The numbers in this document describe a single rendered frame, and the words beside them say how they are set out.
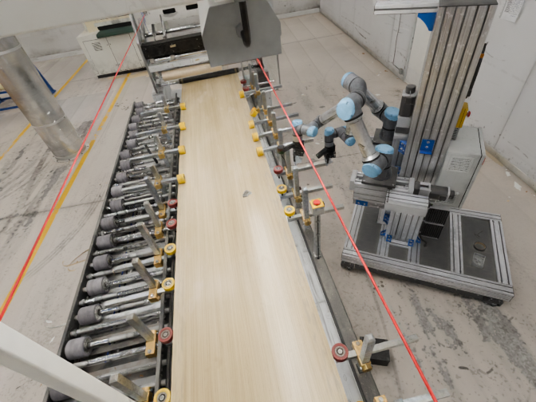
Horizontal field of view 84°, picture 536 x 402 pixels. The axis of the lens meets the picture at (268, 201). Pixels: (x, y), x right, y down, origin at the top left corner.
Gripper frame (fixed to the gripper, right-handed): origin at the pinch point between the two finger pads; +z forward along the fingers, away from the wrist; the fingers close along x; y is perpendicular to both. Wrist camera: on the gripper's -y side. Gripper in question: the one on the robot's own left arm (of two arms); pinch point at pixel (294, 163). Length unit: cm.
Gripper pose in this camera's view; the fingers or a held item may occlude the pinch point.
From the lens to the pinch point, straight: 238.8
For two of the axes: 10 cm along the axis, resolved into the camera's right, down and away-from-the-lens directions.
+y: 9.7, 0.9, -2.4
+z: 0.7, 8.1, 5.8
